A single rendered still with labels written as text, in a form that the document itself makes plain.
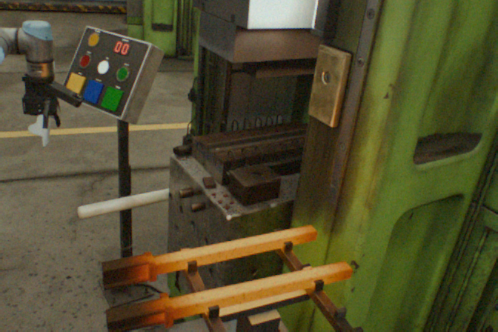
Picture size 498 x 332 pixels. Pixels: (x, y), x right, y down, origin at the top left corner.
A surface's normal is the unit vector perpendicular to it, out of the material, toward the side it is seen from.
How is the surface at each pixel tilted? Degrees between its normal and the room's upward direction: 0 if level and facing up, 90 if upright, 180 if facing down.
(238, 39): 90
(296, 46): 90
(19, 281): 0
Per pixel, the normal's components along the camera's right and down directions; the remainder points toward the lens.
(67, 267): 0.10, -0.90
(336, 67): -0.85, 0.14
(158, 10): 0.23, 0.43
